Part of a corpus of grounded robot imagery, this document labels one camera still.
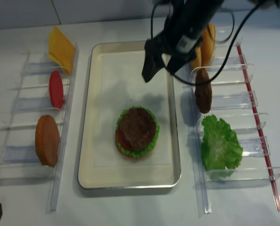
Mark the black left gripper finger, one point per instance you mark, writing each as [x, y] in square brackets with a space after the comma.
[153, 62]

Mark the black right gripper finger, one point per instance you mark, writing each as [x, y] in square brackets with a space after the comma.
[177, 60]

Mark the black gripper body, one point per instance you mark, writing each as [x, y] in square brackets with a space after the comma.
[184, 27]

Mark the brown meat patty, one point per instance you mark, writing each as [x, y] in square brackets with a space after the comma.
[138, 127]
[203, 93]

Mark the tomato slice on burger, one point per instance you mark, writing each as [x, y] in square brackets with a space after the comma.
[125, 144]

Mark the lettuce leaf on burger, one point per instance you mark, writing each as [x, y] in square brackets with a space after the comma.
[124, 111]

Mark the yellow cheese slices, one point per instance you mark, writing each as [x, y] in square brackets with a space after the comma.
[61, 50]

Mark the red tomato slice in rack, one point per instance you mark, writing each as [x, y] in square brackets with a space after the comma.
[56, 90]

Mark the green lettuce leaf in rack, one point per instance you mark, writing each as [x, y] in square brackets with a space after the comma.
[221, 152]

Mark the left bun half right rack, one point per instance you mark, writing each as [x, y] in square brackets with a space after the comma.
[197, 61]

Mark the bun half rack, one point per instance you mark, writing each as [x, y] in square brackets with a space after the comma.
[197, 61]
[208, 44]

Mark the white paper tray liner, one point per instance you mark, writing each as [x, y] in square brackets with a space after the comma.
[122, 87]

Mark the metal baking tray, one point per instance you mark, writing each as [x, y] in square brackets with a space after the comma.
[122, 177]

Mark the clear acrylic right rack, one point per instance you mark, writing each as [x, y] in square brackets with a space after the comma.
[234, 101]

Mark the clear acrylic rack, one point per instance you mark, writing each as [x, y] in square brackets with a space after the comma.
[234, 101]
[24, 98]

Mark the bottom bun on tray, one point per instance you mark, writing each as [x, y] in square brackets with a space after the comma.
[135, 155]

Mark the brown bun in left rack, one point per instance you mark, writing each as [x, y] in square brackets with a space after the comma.
[47, 140]

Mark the clear acrylic left rack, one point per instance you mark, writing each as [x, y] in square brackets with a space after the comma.
[24, 98]

